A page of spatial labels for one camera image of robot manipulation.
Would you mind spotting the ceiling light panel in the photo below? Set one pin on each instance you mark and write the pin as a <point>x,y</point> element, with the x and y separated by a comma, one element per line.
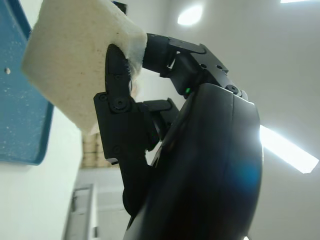
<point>190,15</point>
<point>287,150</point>

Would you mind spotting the white bread slice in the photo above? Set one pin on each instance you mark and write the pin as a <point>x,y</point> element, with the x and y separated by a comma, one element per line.
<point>70,62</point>

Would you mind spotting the blue plastic tray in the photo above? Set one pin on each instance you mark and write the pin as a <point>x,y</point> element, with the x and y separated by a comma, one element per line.
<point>20,112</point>

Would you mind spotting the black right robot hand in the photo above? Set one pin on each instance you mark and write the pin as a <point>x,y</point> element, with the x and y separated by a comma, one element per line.
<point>205,162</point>

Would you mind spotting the small white crumb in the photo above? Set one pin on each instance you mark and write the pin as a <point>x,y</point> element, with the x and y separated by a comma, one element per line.
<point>7,71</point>

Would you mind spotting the wooden shipping crates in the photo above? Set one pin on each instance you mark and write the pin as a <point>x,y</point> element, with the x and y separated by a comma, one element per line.
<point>91,150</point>

